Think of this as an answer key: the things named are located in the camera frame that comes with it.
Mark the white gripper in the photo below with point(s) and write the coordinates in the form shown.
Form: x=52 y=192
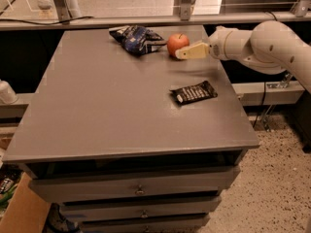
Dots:
x=219 y=46

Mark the red apple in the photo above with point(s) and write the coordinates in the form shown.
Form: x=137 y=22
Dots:
x=176 y=42

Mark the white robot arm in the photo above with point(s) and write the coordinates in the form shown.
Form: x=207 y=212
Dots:
x=270 y=48

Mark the blue chip bag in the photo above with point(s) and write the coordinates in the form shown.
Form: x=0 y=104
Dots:
x=137 y=40

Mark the black snack bar wrapper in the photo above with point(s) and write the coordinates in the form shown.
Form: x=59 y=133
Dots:
x=194 y=93

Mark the grey drawer cabinet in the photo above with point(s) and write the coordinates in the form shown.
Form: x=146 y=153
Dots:
x=101 y=111

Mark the bottom grey drawer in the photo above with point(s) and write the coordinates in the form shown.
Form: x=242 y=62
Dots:
x=148 y=225

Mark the grey drawer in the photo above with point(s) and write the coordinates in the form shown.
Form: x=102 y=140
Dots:
x=148 y=225
x=135 y=184
x=142 y=209

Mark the white cylinder object left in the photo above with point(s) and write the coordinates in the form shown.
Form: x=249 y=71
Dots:
x=7 y=94

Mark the middle grey drawer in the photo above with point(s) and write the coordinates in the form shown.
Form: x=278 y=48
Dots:
x=142 y=209

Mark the top grey drawer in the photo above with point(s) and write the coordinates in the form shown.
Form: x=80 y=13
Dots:
x=135 y=184

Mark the snack packages on floor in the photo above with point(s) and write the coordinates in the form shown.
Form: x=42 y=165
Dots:
x=7 y=189

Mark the cardboard box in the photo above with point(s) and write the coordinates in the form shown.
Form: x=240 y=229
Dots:
x=27 y=212

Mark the grey metal rail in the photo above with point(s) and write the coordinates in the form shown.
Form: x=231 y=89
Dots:
x=11 y=24

